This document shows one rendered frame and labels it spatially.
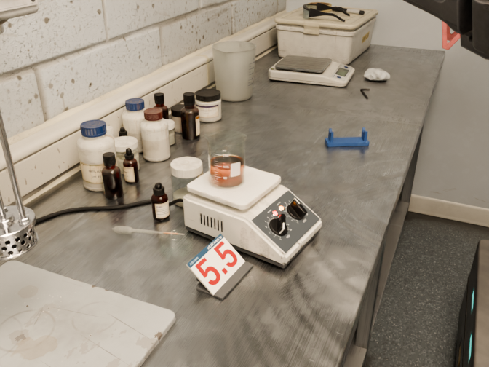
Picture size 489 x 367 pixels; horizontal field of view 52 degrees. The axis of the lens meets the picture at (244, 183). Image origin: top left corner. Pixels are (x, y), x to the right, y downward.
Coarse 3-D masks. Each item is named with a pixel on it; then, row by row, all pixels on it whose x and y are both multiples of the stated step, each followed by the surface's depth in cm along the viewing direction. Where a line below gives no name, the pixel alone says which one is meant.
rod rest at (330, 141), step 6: (330, 132) 117; (366, 132) 117; (330, 138) 117; (336, 138) 119; (342, 138) 119; (348, 138) 119; (354, 138) 119; (360, 138) 119; (366, 138) 117; (330, 144) 117; (336, 144) 117; (342, 144) 117; (348, 144) 117; (354, 144) 118; (360, 144) 118; (366, 144) 118
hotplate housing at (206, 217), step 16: (272, 192) 84; (192, 208) 83; (208, 208) 80; (224, 208) 80; (256, 208) 80; (192, 224) 84; (208, 224) 82; (224, 224) 80; (240, 224) 78; (320, 224) 84; (240, 240) 79; (256, 240) 77; (304, 240) 80; (256, 256) 79; (272, 256) 77; (288, 256) 76
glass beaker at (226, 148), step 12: (216, 132) 82; (228, 132) 83; (240, 132) 82; (216, 144) 77; (228, 144) 84; (240, 144) 78; (216, 156) 79; (228, 156) 78; (240, 156) 79; (216, 168) 80; (228, 168) 79; (240, 168) 80; (216, 180) 81; (228, 180) 80; (240, 180) 81
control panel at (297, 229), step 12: (288, 192) 85; (276, 204) 82; (288, 204) 83; (264, 216) 79; (276, 216) 80; (288, 216) 81; (312, 216) 84; (264, 228) 77; (288, 228) 80; (300, 228) 81; (276, 240) 77; (288, 240) 78
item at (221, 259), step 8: (224, 240) 78; (216, 248) 76; (224, 248) 77; (232, 248) 78; (208, 256) 75; (216, 256) 75; (224, 256) 76; (232, 256) 77; (200, 264) 73; (208, 264) 74; (216, 264) 75; (224, 264) 76; (232, 264) 76; (200, 272) 72; (208, 272) 73; (216, 272) 74; (224, 272) 75; (208, 280) 72; (216, 280) 73
